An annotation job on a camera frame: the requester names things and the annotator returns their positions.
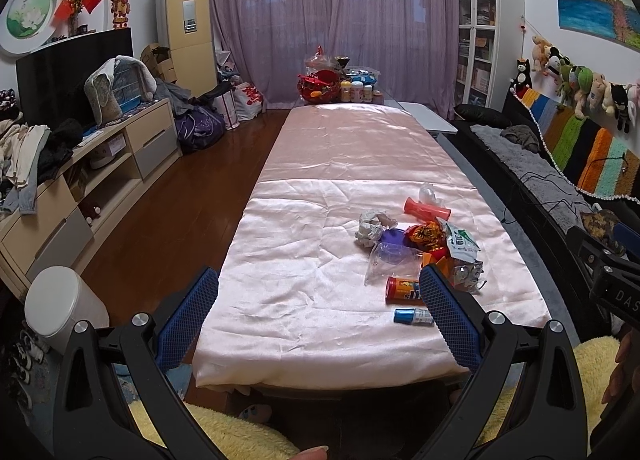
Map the blue white small tube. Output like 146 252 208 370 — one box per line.
394 307 434 326

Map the silver blister pack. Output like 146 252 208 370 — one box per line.
449 260 486 294

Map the orange candy tube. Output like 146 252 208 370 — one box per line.
385 276 423 305

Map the red round ornament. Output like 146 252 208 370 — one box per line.
422 246 449 266

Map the green white medicine packet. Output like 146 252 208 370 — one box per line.
437 218 480 263

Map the red orange wrapper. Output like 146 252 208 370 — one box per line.
404 220 446 252

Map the clear zip plastic bag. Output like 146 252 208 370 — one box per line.
363 242 423 287

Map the purple plastic lid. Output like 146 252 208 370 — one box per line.
378 228 405 249

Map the red plastic cup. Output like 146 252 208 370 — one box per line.
404 198 451 222

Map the clear plastic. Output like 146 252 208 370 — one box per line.
419 183 442 206

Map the white paper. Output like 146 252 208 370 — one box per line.
355 211 397 249

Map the orange paper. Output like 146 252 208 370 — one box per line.
421 258 454 281

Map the white round trash can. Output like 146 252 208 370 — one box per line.
24 266 110 355

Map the striped crochet blanket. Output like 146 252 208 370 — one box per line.
512 88 639 203

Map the yellow fluffy rug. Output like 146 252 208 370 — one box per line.
129 336 629 459

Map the grey sofa throw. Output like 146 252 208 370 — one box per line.
471 125 591 234

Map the black sofa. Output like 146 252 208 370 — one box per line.
449 95 623 342

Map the wooden tv cabinet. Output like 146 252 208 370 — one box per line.
1 99 181 300

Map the black cat plush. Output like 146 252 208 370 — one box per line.
510 58 533 97

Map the white folding side table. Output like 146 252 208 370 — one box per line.
398 102 458 135

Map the purple bag on floor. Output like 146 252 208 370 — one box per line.
175 106 227 154

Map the pile of clothes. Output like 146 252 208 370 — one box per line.
1 114 82 218

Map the red white shopping bag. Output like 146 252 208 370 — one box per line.
232 82 264 122

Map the red basket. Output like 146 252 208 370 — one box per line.
297 69 341 105

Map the white bookshelf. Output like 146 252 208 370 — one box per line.
454 0 525 110

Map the cardboard box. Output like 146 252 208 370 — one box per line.
140 43 177 83

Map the black television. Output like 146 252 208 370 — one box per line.
15 28 134 131

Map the beige standing air conditioner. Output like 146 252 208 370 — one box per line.
155 0 217 97

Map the purple curtain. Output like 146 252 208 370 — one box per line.
213 0 458 118

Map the round lotus wall picture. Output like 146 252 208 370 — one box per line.
1 0 58 57

